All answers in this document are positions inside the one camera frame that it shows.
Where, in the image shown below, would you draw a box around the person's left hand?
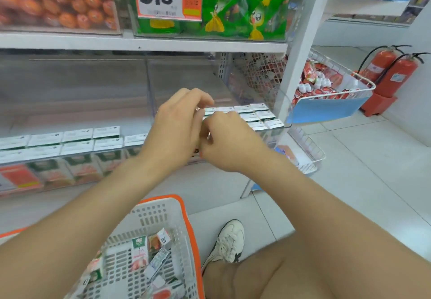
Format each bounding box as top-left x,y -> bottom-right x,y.
138,88 -> 215,176

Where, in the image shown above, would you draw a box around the person's right hand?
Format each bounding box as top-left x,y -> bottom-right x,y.
198,111 -> 271,174

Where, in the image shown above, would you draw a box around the bin of juice cartons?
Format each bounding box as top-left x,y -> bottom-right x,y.
201,103 -> 286,132
0,126 -> 150,188

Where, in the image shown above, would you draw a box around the white shopping basket orange handles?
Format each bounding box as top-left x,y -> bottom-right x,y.
0,194 -> 205,299

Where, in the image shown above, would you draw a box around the pile of small juice cartons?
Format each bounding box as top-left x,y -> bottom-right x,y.
67,228 -> 186,299

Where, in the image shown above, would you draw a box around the person's left forearm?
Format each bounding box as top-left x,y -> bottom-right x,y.
0,155 -> 169,299

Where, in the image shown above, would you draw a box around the person's right forearm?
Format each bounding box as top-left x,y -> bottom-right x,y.
247,151 -> 431,299

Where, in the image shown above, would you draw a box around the clear plastic shelf bin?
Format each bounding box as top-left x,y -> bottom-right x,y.
0,56 -> 152,197
119,0 -> 312,43
146,53 -> 293,165
0,0 -> 123,35

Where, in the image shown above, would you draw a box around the person's right white shoe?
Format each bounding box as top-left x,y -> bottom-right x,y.
201,220 -> 246,273

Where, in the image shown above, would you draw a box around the person's right leg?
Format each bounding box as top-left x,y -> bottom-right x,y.
202,231 -> 337,299

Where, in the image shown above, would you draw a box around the heap of red white packets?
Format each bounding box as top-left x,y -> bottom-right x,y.
292,59 -> 363,104

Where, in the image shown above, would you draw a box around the stack of green packets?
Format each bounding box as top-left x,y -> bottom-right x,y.
134,0 -> 300,40

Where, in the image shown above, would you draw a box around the red extinguisher stand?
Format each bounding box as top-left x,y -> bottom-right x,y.
360,93 -> 399,118

